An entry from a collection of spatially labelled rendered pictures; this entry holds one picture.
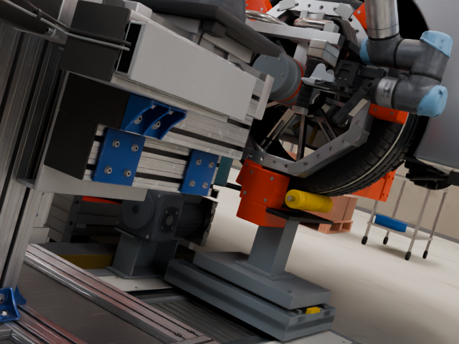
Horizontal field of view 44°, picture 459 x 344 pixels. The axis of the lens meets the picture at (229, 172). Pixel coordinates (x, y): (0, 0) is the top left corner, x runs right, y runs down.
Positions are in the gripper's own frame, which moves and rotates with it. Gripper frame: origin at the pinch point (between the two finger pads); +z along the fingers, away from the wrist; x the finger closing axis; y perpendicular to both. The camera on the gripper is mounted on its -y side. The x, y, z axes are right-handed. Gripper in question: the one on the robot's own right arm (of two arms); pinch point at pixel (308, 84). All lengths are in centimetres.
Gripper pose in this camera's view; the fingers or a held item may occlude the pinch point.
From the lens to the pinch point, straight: 154.9
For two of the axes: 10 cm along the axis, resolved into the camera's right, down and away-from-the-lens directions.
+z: -7.9, -2.7, 5.6
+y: 2.9, -9.6, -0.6
